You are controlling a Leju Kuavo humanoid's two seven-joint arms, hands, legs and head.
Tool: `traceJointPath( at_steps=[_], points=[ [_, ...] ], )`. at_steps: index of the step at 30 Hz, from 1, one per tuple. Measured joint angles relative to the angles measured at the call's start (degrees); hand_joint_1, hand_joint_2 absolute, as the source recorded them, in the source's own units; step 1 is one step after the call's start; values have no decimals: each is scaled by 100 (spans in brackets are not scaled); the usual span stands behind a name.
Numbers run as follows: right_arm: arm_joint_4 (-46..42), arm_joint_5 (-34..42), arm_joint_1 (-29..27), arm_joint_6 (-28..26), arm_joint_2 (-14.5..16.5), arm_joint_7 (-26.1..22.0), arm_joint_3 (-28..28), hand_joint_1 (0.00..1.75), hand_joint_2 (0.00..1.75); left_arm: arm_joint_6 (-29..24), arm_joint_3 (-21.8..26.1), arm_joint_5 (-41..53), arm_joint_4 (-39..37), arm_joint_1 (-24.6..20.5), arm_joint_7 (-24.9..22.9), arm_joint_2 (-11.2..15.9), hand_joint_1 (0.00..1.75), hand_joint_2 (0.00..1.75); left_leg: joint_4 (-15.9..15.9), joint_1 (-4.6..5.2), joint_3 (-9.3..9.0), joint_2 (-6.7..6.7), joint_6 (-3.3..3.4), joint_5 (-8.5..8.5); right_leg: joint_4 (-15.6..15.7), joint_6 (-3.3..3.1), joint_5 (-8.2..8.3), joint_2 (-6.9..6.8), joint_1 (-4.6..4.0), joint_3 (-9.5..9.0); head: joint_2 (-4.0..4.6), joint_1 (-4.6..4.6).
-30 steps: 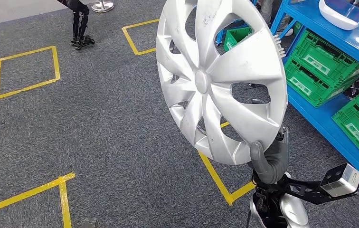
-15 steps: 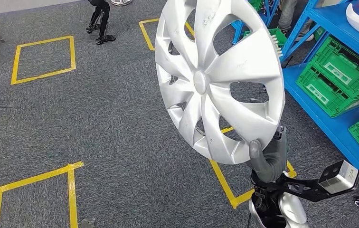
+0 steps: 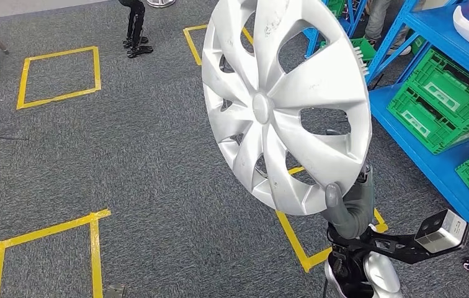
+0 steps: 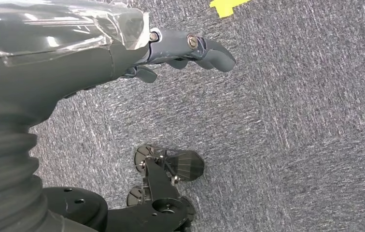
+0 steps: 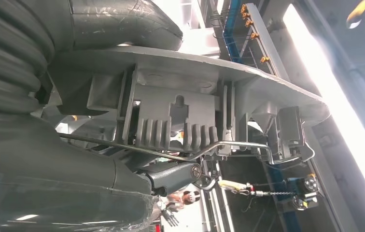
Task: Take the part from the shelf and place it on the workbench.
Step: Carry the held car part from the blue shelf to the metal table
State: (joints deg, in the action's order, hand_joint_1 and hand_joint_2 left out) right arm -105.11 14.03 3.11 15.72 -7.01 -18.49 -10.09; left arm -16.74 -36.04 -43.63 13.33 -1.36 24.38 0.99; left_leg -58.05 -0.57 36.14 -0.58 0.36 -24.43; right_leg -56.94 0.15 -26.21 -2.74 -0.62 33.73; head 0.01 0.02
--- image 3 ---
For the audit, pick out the person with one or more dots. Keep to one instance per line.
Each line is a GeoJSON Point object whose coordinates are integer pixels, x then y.
{"type": "Point", "coordinates": [382, 16]}

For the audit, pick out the open green plastic crate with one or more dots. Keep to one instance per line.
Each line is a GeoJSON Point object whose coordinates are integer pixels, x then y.
{"type": "Point", "coordinates": [364, 47]}

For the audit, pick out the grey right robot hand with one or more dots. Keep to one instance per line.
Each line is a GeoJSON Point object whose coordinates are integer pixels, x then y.
{"type": "Point", "coordinates": [358, 222]}

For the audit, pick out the silver round base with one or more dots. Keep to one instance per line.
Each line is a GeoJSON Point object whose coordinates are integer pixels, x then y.
{"type": "Point", "coordinates": [160, 3]}

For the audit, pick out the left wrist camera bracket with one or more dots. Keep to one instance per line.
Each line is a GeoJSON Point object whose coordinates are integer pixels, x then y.
{"type": "Point", "coordinates": [115, 292]}

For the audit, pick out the silver wheel hubcap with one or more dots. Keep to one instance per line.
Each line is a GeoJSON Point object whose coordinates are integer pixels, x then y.
{"type": "Point", "coordinates": [261, 109]}

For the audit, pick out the black legged stand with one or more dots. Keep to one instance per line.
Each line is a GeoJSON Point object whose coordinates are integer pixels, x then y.
{"type": "Point", "coordinates": [136, 24]}

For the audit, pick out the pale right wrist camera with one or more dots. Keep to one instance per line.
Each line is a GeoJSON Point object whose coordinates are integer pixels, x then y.
{"type": "Point", "coordinates": [444, 230]}

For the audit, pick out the black right wrist camera bracket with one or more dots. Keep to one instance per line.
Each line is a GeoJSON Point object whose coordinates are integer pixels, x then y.
{"type": "Point", "coordinates": [399, 249]}

